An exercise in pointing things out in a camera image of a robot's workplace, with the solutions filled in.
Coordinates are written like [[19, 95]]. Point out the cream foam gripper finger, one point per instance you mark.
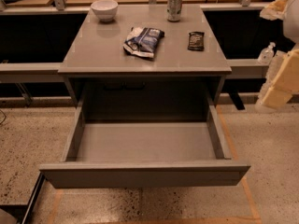
[[274, 11], [282, 81]]

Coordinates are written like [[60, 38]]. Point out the black rxbar chocolate wrapper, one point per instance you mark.
[[196, 41]]

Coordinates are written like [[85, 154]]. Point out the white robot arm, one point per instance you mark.
[[291, 31]]

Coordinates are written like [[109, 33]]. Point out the grey cabinet with top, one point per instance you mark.
[[172, 86]]

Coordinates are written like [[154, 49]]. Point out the open grey top drawer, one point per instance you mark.
[[146, 154]]

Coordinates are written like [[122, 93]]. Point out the clear hand sanitizer bottle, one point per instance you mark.
[[266, 54]]

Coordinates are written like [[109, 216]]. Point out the silver green soda can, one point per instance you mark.
[[174, 10]]

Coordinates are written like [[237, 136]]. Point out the blue white chip bag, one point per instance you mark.
[[143, 42]]

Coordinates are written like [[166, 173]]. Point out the white ceramic bowl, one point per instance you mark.
[[105, 10]]

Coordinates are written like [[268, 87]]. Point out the grey metal side rail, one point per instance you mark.
[[48, 72]]

